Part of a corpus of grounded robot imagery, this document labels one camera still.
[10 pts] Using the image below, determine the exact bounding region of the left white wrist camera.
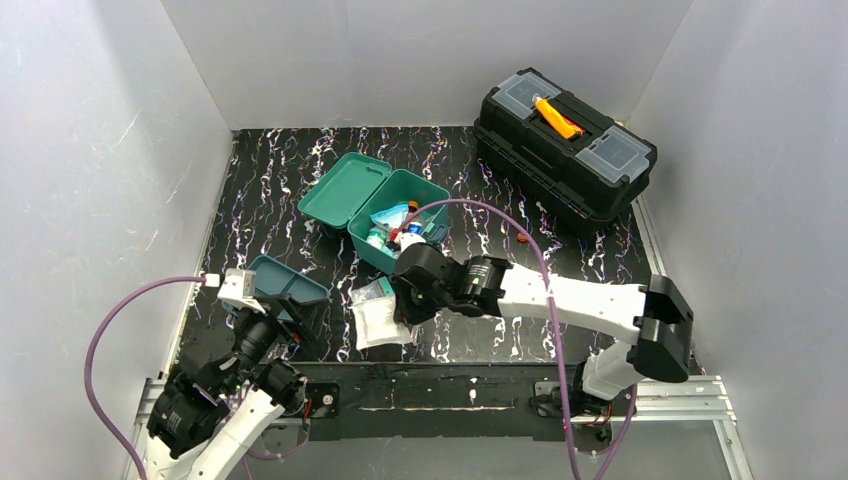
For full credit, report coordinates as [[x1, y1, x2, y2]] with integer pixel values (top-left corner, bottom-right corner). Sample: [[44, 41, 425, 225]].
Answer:
[[217, 268, 266, 314]]

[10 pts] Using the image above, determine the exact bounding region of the white plastic bottle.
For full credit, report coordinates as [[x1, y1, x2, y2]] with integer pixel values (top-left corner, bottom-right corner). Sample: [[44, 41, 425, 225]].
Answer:
[[366, 227, 391, 252]]

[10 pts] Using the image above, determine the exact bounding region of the blue cotton swab pouch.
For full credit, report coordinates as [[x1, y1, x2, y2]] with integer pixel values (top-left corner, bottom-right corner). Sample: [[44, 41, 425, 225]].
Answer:
[[370, 203, 409, 232]]

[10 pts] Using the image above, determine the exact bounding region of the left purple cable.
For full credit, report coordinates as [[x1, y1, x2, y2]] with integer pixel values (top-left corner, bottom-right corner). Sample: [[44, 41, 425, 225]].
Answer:
[[83, 274, 220, 480]]

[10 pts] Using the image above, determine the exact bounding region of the dark teal tray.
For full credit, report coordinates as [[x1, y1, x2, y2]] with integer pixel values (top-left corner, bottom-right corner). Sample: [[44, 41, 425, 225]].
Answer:
[[217, 255, 329, 324]]

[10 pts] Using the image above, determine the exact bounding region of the zip bag teal header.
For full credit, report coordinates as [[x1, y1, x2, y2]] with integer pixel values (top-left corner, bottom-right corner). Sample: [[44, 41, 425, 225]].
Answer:
[[350, 276, 395, 304]]

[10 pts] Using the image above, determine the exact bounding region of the small blue capped bottle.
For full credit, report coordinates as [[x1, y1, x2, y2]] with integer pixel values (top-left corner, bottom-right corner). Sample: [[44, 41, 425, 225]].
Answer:
[[404, 220, 423, 237]]

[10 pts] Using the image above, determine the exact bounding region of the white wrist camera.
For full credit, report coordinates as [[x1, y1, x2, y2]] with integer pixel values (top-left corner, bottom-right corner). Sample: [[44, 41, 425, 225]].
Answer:
[[217, 268, 266, 314], [386, 230, 427, 259]]

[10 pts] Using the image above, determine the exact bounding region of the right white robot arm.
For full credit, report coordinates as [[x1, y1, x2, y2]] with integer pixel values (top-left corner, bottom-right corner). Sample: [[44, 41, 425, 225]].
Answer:
[[389, 244, 694, 401]]

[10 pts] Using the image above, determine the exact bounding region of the purple cable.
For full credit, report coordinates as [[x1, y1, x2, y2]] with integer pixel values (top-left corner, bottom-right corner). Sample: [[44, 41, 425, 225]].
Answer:
[[83, 274, 220, 480], [390, 198, 640, 480]]

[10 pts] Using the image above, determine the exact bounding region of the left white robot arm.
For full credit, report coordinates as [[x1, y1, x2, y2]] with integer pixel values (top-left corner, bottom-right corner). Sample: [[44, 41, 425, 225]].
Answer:
[[139, 293, 329, 479]]

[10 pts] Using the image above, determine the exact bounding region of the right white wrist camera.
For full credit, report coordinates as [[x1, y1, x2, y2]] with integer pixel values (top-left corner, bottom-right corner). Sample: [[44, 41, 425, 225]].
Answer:
[[386, 230, 427, 259]]

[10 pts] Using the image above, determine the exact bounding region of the white gauze pad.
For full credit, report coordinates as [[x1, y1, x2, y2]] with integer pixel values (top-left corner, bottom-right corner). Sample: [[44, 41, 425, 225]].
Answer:
[[351, 296, 413, 351]]

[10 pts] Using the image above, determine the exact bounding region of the black toolbox orange handle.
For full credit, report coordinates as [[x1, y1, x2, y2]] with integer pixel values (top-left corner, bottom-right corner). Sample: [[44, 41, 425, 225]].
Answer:
[[473, 68, 658, 235]]

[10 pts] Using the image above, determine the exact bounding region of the green medicine box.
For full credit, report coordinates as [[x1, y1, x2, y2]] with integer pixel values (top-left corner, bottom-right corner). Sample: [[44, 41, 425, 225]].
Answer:
[[298, 152, 451, 274]]

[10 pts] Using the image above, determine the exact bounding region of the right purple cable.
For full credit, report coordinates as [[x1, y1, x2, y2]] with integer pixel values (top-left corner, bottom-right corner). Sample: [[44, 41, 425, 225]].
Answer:
[[390, 198, 640, 480]]

